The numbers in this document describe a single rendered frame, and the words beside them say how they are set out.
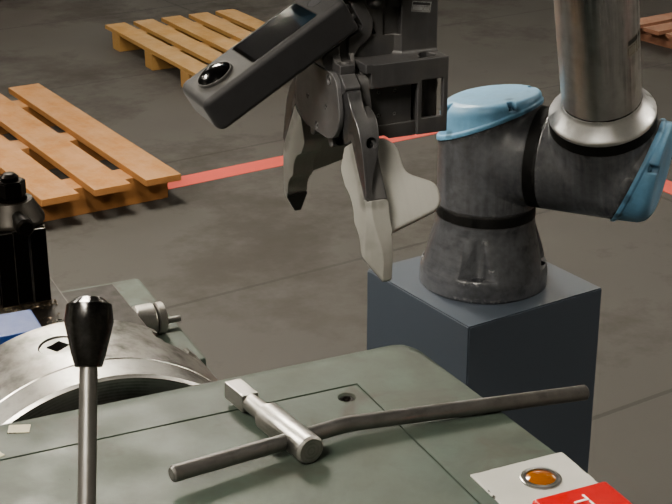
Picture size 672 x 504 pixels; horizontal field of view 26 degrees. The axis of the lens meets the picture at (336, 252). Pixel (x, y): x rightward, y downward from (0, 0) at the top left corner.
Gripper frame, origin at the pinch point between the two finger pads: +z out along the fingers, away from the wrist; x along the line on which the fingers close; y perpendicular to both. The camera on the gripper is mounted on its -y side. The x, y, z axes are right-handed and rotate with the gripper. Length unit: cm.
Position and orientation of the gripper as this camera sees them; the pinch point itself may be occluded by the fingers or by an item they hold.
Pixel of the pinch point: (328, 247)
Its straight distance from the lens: 101.9
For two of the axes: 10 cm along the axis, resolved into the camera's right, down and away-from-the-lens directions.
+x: -4.2, -3.5, 8.4
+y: 9.1, -1.6, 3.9
